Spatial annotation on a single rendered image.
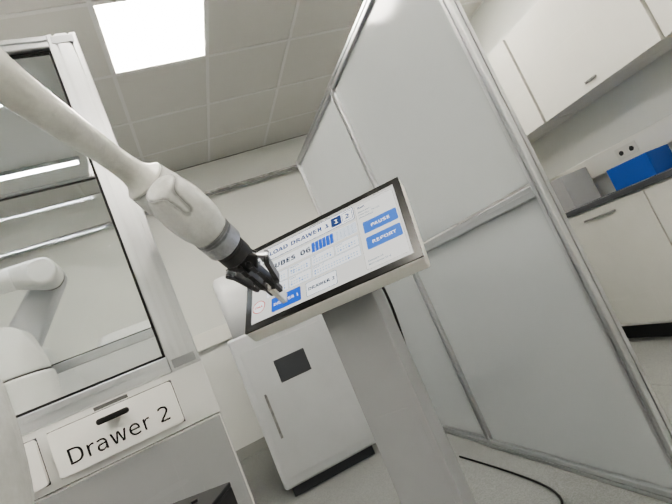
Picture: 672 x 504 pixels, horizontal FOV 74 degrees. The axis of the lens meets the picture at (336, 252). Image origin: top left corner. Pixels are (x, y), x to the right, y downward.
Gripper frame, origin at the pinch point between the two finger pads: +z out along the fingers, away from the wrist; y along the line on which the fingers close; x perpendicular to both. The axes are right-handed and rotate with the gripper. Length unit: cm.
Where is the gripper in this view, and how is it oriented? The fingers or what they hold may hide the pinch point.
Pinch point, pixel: (277, 291)
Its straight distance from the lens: 118.2
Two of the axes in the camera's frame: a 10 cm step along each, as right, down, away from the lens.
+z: 4.9, 5.7, 6.6
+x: 1.0, 7.1, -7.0
